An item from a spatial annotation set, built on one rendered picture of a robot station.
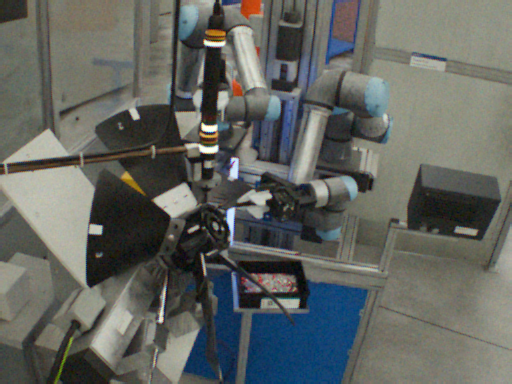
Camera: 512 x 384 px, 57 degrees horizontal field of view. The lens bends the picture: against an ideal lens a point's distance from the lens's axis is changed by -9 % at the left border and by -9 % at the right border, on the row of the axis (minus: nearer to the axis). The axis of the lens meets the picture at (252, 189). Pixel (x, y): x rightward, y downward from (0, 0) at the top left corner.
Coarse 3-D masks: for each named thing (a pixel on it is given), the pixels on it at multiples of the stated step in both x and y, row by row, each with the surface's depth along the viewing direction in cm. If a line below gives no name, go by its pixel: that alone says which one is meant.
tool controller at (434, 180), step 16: (432, 176) 150; (448, 176) 150; (464, 176) 150; (480, 176) 151; (416, 192) 154; (432, 192) 147; (448, 192) 146; (464, 192) 145; (480, 192) 145; (496, 192) 146; (416, 208) 153; (432, 208) 151; (448, 208) 150; (464, 208) 148; (480, 208) 147; (496, 208) 146; (416, 224) 157; (432, 224) 155; (448, 224) 154; (464, 224) 153; (480, 224) 151; (480, 240) 156
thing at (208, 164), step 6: (216, 6) 105; (216, 12) 106; (210, 18) 106; (216, 18) 106; (222, 18) 107; (210, 24) 107; (216, 24) 106; (222, 24) 107; (216, 30) 107; (204, 156) 121; (210, 156) 121; (204, 162) 122; (210, 162) 122; (204, 168) 123; (210, 168) 123; (204, 174) 124; (210, 174) 124
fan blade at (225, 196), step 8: (224, 176) 152; (192, 184) 145; (224, 184) 147; (232, 184) 148; (240, 184) 151; (248, 184) 153; (192, 192) 141; (200, 192) 141; (208, 192) 141; (216, 192) 141; (224, 192) 142; (232, 192) 143; (240, 192) 145; (200, 200) 136; (208, 200) 136; (216, 200) 137; (224, 200) 137; (232, 200) 139; (224, 208) 133
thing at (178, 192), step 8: (184, 184) 124; (168, 192) 123; (176, 192) 123; (184, 192) 123; (160, 200) 122; (168, 200) 122; (184, 200) 123; (192, 200) 123; (168, 208) 122; (176, 208) 122; (184, 208) 122; (176, 216) 122
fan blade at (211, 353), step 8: (208, 280) 112; (208, 288) 109; (200, 296) 119; (208, 296) 107; (208, 304) 106; (208, 312) 111; (208, 320) 102; (208, 328) 100; (208, 336) 99; (208, 344) 97; (216, 344) 105; (208, 352) 96; (216, 352) 103; (208, 360) 95; (216, 360) 102; (216, 368) 100
